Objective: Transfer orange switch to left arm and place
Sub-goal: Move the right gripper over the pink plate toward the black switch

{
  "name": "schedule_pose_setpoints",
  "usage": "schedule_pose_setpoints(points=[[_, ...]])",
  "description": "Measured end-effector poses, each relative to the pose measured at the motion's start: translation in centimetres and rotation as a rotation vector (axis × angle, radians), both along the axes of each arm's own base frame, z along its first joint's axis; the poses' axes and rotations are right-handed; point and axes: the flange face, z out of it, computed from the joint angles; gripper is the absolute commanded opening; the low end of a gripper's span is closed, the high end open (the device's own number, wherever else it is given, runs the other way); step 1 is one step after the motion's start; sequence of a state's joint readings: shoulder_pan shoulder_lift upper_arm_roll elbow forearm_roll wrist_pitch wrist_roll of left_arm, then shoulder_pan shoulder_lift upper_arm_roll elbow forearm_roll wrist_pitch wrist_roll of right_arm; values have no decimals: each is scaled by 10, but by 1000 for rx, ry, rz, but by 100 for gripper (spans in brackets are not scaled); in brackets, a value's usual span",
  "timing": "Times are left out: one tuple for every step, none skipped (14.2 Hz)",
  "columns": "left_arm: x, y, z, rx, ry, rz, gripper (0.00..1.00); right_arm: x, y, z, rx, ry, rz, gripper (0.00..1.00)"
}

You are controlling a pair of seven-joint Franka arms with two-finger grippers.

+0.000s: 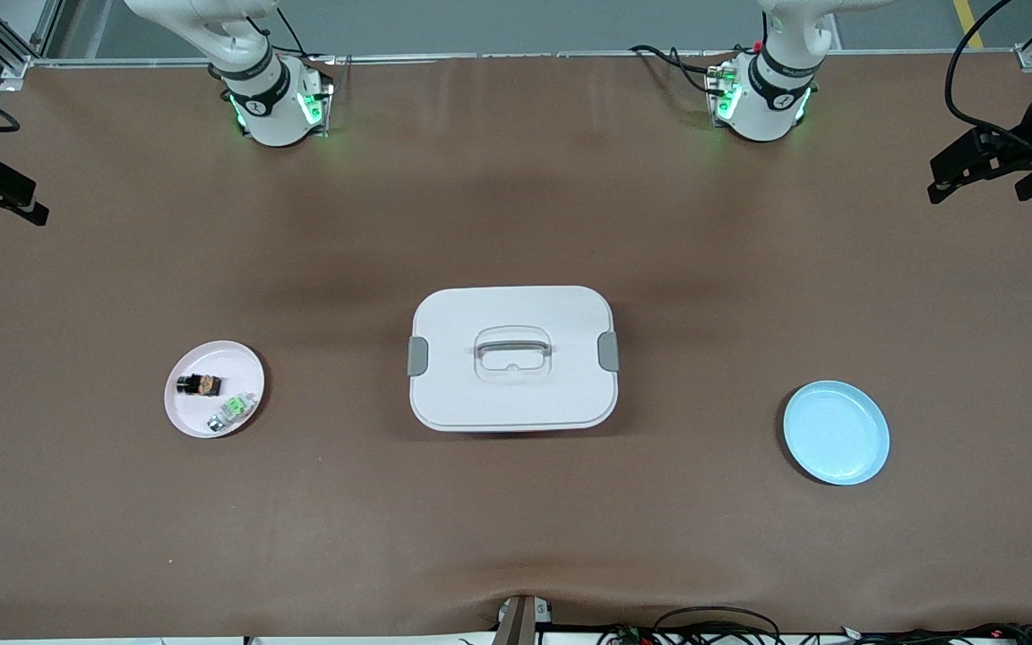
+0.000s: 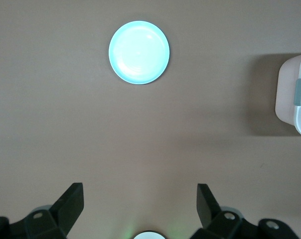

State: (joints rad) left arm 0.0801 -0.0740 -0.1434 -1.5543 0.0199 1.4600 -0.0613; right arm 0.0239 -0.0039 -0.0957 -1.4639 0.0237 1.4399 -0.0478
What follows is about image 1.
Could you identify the pink round plate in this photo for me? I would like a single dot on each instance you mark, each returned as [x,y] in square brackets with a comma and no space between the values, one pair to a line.
[189,417]

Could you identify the light blue round plate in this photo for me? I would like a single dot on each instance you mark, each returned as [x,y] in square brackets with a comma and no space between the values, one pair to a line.
[836,434]

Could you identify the clear table edge strip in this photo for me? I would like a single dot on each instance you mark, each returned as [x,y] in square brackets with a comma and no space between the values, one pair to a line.
[480,56]

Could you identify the green push-button switch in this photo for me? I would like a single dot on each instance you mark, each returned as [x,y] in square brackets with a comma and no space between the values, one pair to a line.
[231,412]

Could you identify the brown camera mount post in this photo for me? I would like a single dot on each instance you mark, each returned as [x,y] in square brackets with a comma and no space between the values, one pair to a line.
[516,623]

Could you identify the orange and black push-button switch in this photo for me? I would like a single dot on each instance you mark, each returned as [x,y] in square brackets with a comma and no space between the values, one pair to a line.
[201,385]

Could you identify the white lidded box grey latches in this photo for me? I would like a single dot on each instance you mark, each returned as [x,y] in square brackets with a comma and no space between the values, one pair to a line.
[516,394]

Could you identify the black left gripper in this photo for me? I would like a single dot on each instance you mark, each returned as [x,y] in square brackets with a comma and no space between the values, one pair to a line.
[1029,129]

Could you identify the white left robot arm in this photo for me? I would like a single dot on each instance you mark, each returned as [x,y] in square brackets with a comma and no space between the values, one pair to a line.
[762,112]

